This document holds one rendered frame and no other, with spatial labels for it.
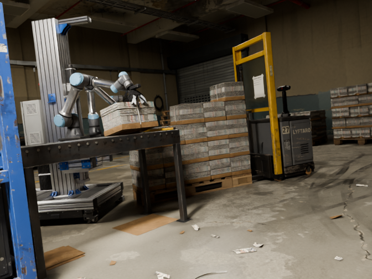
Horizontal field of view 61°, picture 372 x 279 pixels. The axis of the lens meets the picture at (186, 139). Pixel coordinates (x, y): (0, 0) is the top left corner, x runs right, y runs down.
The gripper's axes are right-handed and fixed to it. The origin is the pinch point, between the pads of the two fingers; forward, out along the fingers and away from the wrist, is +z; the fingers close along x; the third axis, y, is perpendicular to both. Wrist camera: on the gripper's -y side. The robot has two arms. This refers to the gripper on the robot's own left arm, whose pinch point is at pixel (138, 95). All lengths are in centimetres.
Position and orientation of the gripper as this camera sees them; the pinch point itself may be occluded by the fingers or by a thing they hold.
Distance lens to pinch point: 396.3
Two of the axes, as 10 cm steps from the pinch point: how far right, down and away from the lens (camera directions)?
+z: 9.5, -1.1, 3.0
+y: 0.6, 9.8, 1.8
